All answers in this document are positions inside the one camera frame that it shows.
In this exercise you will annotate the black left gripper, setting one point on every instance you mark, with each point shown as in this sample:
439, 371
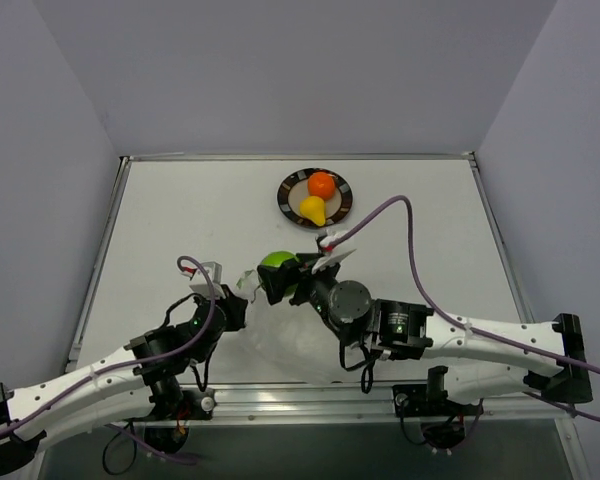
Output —
235, 310

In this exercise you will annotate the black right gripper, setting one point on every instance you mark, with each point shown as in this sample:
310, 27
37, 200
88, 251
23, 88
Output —
290, 279

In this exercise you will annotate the clear printed plastic bag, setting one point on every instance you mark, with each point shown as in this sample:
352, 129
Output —
291, 339

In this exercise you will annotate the green fake fruit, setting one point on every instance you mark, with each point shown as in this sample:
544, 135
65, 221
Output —
278, 274

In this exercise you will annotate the yellow fake lemon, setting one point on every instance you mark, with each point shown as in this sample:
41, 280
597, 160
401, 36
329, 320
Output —
313, 209

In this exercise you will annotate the orange fake persimmon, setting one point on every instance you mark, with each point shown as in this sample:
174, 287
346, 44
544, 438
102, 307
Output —
321, 184

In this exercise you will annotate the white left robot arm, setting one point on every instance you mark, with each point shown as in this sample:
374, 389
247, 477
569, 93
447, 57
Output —
138, 381

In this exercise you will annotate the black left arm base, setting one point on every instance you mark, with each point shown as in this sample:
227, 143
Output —
196, 404

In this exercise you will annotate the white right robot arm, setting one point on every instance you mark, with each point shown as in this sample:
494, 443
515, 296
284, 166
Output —
547, 359

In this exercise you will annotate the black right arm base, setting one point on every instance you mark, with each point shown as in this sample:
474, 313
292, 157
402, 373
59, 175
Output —
444, 424

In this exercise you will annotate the brown rimmed ceramic plate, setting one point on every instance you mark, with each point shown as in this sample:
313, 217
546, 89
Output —
293, 190

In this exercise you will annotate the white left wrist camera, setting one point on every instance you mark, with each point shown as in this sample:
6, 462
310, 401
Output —
203, 280

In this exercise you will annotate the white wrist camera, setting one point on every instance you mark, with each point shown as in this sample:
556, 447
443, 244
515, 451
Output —
203, 280
333, 247

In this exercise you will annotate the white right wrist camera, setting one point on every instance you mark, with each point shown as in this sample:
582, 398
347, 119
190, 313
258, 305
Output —
333, 247

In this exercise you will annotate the aluminium front rail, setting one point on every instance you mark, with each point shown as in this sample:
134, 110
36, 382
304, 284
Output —
302, 404

